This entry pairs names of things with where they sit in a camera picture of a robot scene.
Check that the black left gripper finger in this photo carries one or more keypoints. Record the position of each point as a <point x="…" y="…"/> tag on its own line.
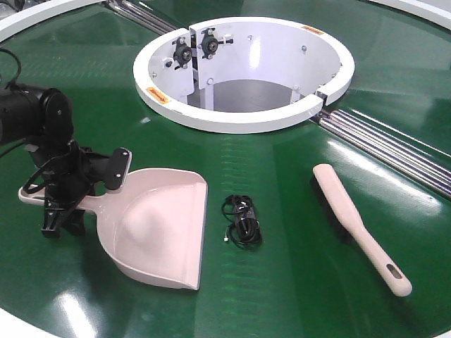
<point x="75" y="223"/>
<point x="53" y="222"/>

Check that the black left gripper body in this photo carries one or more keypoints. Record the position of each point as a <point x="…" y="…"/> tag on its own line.
<point x="66" y="176"/>

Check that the beige plastic dustpan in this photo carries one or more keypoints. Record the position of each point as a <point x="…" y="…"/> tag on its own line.
<point x="153" y="227"/>

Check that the beige hand brush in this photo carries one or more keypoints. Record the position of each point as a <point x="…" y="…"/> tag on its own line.
<point x="348" y="216"/>

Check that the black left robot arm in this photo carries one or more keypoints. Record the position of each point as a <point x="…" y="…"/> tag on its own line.
<point x="40" y="118"/>

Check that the white outer conveyor rim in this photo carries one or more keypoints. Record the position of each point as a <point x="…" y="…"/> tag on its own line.
<point x="437" y="12"/>

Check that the steel conveyor rollers left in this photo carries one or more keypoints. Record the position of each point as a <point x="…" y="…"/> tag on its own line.
<point x="142" y="15"/>

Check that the left black bearing block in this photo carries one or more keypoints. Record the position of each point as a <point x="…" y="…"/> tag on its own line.
<point x="182" y="54"/>

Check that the black bearing block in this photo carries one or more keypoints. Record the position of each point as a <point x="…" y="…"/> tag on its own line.
<point x="182" y="54"/>
<point x="210" y="43"/>

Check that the right black bearing block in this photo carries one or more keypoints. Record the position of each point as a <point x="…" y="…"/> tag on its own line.
<point x="210" y="43"/>

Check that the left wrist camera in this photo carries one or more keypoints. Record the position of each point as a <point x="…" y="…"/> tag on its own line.
<point x="117" y="168"/>

